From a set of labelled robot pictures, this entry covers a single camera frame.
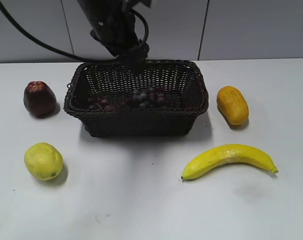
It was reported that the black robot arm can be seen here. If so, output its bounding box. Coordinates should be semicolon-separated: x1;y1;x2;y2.
77;0;150;74

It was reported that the black woven wicker basket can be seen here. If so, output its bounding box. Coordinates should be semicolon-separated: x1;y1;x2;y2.
63;60;209;137

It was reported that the yellow-green lemon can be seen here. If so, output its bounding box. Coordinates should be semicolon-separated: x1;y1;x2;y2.
24;142;64;181

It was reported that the orange-yellow mango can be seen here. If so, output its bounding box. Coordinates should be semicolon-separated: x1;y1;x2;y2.
216;86;250;126

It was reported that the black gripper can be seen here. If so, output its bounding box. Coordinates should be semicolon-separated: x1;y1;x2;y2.
117;43;150;74

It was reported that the purple grape bunch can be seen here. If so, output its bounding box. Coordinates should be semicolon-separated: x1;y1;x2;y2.
86;87;168;111

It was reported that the yellow banana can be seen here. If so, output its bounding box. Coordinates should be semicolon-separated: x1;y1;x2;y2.
181;144;279;181

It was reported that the dark red wax apple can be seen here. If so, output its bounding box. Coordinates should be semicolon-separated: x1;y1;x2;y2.
23;81;57;118

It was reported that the black cable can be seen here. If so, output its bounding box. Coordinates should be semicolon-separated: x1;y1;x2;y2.
0;0;117;64

